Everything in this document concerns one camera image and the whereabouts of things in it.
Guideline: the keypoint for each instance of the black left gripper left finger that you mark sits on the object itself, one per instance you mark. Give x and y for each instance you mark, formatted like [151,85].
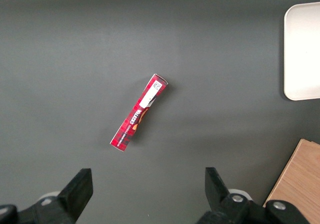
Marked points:
[72,196]

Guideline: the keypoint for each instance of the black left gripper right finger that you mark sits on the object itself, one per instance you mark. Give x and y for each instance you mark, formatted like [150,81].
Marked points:
[220,204]

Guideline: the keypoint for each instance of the oak wooden drawer cabinet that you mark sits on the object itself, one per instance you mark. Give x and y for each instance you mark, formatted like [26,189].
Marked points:
[300,179]

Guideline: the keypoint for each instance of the red tartan shortbread box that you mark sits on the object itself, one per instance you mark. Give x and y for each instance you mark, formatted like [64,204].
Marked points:
[140,111]

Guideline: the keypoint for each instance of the cream rectangular plastic tray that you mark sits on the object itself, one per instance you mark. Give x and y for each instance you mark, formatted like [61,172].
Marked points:
[305,52]

